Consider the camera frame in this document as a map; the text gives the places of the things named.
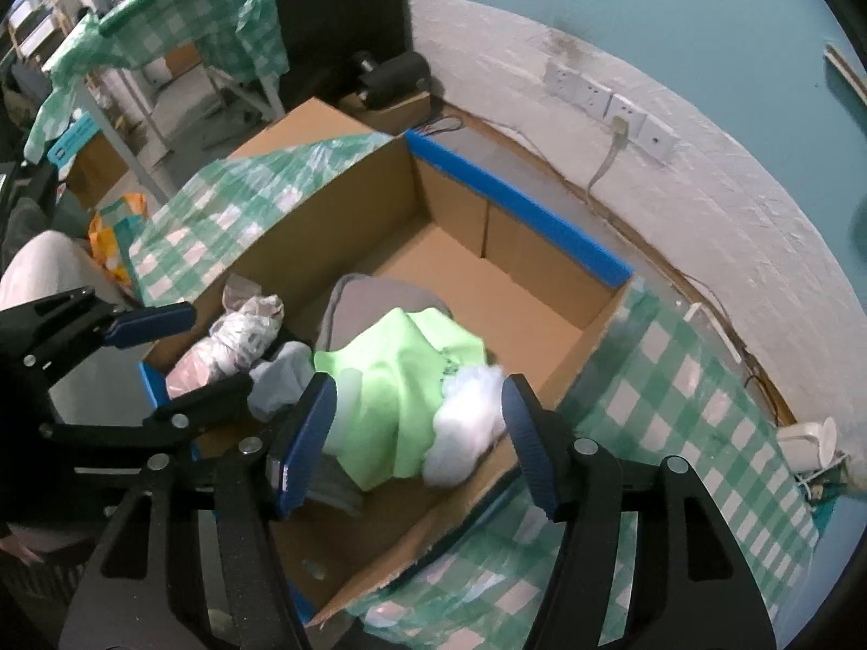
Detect grey blue sock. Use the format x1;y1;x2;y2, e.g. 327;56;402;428
247;342;314;423

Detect beige white patterned cloth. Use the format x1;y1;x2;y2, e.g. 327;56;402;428
166;275;283;399

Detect light green cloth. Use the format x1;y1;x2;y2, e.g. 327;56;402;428
313;308;487;491

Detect grey trousers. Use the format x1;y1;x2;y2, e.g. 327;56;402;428
307;273;451;518

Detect white blue sock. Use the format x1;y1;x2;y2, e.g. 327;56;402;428
422;366;506;489

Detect orange teal package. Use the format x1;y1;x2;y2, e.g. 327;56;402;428
88;192;148;290

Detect white electric kettle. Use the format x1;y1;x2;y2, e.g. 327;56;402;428
776;417;838;474

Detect green checkered tablecloth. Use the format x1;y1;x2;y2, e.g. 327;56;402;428
127;131;821;650

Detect blue edged cardboard box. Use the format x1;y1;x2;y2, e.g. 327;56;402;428
135;134;632;623

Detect black cylindrical device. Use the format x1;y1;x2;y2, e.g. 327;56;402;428
354;51;432;110

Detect white wall socket strip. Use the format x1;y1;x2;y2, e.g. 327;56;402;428
544;60;679;165

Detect white plug with cable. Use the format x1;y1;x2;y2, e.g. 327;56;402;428
586;116;630;210

